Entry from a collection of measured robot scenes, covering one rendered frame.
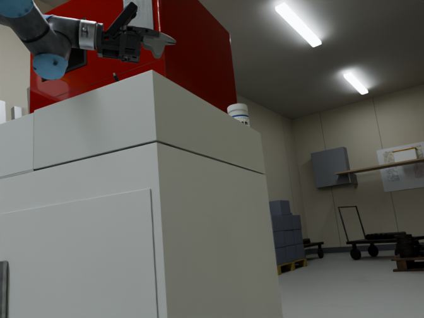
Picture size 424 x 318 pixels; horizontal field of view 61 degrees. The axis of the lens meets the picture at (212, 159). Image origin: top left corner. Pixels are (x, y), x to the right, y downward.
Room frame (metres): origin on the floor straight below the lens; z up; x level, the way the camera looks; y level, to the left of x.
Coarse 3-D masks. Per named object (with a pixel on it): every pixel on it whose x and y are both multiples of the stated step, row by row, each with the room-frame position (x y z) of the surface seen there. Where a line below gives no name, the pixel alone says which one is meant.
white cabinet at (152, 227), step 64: (0, 192) 0.87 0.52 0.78; (64, 192) 0.78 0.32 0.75; (128, 192) 0.69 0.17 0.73; (192, 192) 0.77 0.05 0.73; (256, 192) 1.12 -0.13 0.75; (0, 256) 0.87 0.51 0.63; (64, 256) 0.77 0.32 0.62; (128, 256) 0.70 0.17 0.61; (192, 256) 0.75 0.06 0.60; (256, 256) 1.07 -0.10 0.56
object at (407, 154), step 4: (408, 148) 6.81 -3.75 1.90; (412, 148) 6.79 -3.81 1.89; (416, 148) 6.89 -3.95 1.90; (392, 152) 7.00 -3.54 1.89; (396, 152) 6.94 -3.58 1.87; (400, 152) 6.90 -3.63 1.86; (404, 152) 6.86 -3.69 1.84; (408, 152) 6.82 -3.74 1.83; (412, 152) 6.79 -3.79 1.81; (416, 152) 6.85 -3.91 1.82; (396, 156) 6.95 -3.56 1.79; (400, 156) 6.91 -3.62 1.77; (404, 156) 6.87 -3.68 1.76; (408, 156) 6.83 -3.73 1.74; (412, 156) 6.80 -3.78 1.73; (416, 156) 6.76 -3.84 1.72; (396, 160) 6.96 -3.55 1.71; (400, 160) 6.92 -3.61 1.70; (404, 160) 6.88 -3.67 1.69
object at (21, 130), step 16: (0, 128) 0.88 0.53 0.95; (16, 128) 0.85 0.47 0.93; (32, 128) 0.82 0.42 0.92; (0, 144) 0.88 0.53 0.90; (16, 144) 0.85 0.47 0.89; (32, 144) 0.82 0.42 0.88; (0, 160) 0.88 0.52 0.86; (16, 160) 0.85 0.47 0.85; (32, 160) 0.82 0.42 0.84; (0, 176) 0.88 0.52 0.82
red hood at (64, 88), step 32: (96, 0) 1.49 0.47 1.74; (128, 0) 1.40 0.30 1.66; (160, 0) 1.34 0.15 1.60; (192, 0) 1.60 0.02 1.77; (192, 32) 1.57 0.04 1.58; (224, 32) 1.92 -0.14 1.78; (32, 64) 1.68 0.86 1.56; (96, 64) 1.49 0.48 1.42; (128, 64) 1.41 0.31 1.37; (160, 64) 1.34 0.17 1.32; (192, 64) 1.55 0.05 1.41; (224, 64) 1.88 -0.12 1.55; (32, 96) 1.68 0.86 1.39; (64, 96) 1.58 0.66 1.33; (224, 96) 1.84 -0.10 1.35
